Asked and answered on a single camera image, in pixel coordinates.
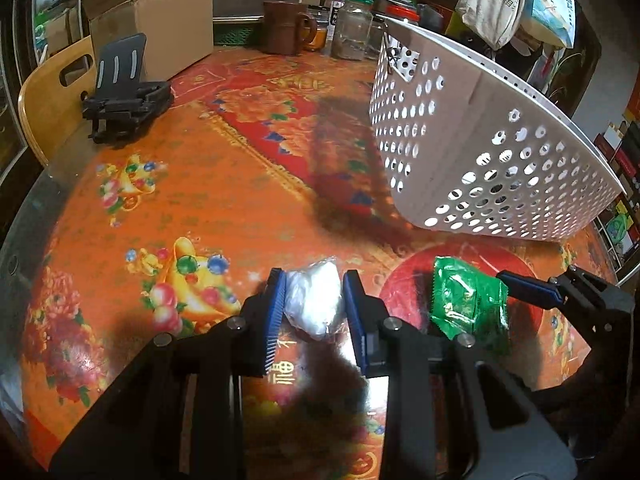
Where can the green snack packet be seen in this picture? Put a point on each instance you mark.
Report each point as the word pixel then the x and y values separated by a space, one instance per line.
pixel 467 301

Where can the black phone stand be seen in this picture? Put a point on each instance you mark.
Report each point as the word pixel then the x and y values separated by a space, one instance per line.
pixel 122 103

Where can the small orange jam jar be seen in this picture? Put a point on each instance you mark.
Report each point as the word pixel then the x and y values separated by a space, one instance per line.
pixel 319 41

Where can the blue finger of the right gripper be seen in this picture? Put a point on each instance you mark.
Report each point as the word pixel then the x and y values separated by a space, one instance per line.
pixel 538 293

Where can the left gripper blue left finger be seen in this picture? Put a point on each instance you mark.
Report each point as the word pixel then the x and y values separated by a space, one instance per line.
pixel 273 297

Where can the red lid pickle jar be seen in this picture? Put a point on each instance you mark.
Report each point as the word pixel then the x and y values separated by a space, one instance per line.
pixel 402 13

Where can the beige canvas tote bag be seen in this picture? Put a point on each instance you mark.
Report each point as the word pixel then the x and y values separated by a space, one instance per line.
pixel 494 21

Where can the white perforated plastic basket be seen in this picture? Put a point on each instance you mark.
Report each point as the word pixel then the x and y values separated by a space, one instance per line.
pixel 468 147

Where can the left wooden chair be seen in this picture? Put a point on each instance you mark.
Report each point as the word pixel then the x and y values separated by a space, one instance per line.
pixel 50 100

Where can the red floral tablecloth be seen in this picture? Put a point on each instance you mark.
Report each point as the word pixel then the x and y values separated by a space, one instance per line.
pixel 262 161

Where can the blue illustrated paper bag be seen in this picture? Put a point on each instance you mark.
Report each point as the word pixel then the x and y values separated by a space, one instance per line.
pixel 550 21

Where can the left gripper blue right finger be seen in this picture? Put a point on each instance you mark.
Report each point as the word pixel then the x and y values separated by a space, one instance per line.
pixel 355 300

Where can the tall green lid glass jar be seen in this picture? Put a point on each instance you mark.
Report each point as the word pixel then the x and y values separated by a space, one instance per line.
pixel 351 31

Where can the brown ceramic mug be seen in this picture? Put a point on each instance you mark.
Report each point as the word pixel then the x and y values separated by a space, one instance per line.
pixel 286 28

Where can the clear white plastic bag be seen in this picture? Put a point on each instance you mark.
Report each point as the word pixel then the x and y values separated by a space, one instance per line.
pixel 314 300

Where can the brown cardboard box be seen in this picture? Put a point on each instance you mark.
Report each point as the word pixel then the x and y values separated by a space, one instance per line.
pixel 178 33

